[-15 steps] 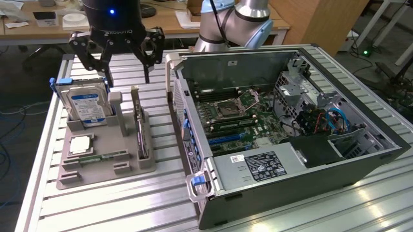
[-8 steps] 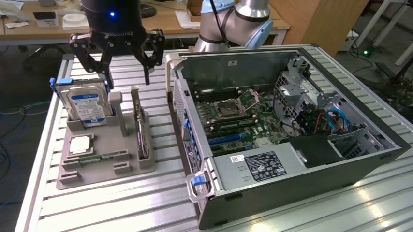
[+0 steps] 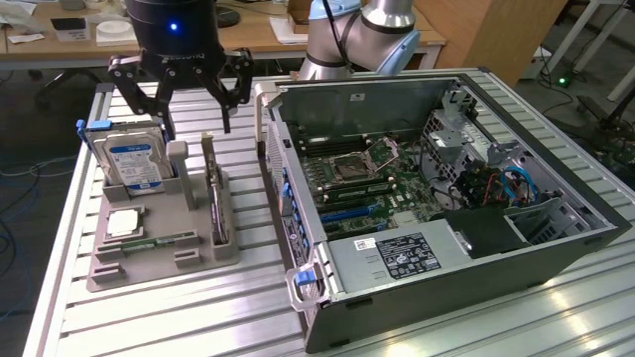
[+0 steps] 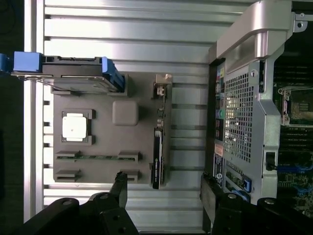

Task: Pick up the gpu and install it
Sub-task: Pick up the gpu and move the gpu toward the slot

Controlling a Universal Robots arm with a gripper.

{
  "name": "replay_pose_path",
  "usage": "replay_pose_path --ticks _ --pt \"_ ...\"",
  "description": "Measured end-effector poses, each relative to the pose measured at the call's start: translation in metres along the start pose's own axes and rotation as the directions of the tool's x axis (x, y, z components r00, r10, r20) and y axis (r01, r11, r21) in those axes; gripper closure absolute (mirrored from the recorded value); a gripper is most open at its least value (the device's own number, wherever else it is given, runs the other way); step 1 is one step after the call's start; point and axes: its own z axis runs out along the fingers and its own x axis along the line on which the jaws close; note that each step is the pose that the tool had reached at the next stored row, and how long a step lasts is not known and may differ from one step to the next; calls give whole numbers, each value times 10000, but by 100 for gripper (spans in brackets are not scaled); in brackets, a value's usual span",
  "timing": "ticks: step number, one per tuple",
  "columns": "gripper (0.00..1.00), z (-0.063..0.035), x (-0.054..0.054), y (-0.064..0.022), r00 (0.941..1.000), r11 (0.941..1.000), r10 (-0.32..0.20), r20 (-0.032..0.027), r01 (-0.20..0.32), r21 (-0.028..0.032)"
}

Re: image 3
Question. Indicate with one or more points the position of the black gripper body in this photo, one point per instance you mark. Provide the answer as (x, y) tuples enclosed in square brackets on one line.
[(174, 41)]

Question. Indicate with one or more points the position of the graphics card with fan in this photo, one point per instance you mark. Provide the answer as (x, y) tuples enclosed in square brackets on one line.
[(220, 208)]

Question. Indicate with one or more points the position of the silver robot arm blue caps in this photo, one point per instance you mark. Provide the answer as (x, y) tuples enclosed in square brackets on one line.
[(387, 15)]

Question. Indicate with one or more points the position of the wooden desk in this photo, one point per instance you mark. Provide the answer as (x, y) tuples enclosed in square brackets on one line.
[(263, 37)]

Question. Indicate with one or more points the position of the white round container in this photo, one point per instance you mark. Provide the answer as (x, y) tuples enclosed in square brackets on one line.
[(111, 31)]

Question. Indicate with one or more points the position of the black office chair base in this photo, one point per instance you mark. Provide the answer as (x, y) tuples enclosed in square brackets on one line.
[(64, 80)]

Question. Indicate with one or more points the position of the white paper stack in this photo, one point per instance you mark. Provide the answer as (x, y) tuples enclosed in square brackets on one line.
[(287, 33)]

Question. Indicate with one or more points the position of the white cup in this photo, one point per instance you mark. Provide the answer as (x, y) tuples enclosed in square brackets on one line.
[(95, 3)]

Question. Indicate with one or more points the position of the white box with black top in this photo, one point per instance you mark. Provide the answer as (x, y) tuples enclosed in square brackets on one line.
[(70, 26)]

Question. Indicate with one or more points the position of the cardboard box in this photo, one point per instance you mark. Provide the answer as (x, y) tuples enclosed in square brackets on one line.
[(298, 11)]

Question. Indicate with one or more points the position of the hard disk in blue carrier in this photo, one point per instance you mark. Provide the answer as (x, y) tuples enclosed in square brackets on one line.
[(131, 163)]

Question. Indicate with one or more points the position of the grey cup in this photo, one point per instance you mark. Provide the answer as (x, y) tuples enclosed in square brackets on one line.
[(72, 4)]

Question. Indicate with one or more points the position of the white paper label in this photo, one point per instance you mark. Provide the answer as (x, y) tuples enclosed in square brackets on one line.
[(24, 38)]

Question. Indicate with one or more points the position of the white paper pile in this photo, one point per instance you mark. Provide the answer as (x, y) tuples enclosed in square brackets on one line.
[(18, 16)]

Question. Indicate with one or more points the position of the blue slot retention clip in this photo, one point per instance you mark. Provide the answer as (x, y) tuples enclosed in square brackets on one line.
[(299, 225), (284, 184), (292, 207)]

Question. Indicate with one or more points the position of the CPU socket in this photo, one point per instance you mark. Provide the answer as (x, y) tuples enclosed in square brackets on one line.
[(350, 167)]

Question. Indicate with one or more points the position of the metal socket cover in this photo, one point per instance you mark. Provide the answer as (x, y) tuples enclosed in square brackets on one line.
[(381, 140)]

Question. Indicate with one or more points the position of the silver CPU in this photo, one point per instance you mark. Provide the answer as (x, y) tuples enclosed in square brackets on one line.
[(123, 223)]

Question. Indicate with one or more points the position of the green RAM stick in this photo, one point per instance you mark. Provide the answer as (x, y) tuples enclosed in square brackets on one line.
[(357, 190), (148, 244)]

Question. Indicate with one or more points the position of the grey parts rack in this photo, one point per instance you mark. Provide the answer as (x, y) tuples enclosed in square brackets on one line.
[(163, 223)]

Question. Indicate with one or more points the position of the blue expansion slot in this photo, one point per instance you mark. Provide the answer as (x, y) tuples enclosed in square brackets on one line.
[(345, 212), (347, 219)]

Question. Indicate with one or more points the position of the green motherboard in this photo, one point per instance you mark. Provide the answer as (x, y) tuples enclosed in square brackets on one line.
[(397, 193)]

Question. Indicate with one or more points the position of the metal drive cage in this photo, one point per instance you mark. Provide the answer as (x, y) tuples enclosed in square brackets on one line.
[(449, 145)]

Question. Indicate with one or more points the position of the silver chipset heat sink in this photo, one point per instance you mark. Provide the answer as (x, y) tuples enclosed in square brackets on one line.
[(407, 219)]

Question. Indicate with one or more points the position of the wooden cabinet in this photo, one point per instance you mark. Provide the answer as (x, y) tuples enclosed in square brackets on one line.
[(497, 37)]

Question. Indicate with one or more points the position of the blue case release latch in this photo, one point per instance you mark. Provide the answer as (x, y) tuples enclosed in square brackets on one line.
[(303, 279)]

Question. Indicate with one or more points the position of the grey power supply unit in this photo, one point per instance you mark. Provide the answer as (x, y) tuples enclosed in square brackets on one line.
[(355, 271)]

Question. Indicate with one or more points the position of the white box with red button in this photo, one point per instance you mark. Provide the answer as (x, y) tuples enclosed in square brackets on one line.
[(538, 67)]

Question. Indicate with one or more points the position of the device with green light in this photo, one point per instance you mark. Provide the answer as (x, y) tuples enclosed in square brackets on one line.
[(562, 80)]

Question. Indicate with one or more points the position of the metal disk bay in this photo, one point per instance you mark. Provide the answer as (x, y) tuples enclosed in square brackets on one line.
[(531, 211)]

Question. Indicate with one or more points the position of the black floor stand base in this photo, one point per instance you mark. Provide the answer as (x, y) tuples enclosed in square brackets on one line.
[(595, 108)]

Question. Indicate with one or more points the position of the open dark PC case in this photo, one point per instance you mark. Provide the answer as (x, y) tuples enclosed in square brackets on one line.
[(446, 308)]

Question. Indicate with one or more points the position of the green circuit board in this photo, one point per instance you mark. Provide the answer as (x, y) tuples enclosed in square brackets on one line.
[(622, 158)]

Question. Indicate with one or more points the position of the white table frame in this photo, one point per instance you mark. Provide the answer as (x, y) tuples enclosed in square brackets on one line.
[(618, 91)]

